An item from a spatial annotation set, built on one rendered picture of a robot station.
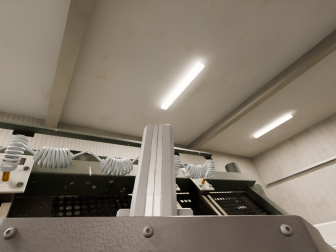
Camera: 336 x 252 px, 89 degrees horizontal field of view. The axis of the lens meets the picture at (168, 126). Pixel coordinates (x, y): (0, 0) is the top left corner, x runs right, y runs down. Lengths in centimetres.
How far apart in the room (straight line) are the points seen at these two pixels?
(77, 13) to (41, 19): 54
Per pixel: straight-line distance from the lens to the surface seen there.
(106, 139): 68
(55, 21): 283
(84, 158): 130
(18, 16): 294
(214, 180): 114
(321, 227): 550
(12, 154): 61
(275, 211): 141
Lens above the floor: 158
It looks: 35 degrees up
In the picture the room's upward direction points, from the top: 13 degrees counter-clockwise
